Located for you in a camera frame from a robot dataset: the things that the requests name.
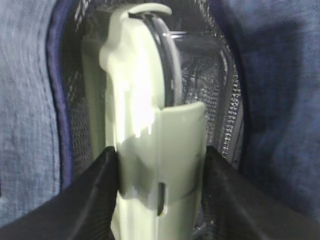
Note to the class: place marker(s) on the glass container green lid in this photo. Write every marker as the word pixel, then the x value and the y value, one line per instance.
pixel 136 73

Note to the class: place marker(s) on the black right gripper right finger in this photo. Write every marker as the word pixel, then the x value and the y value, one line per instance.
pixel 234 209

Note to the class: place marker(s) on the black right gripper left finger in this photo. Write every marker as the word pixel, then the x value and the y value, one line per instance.
pixel 83 211

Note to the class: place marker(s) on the navy blue lunch bag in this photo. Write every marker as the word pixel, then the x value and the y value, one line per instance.
pixel 267 126

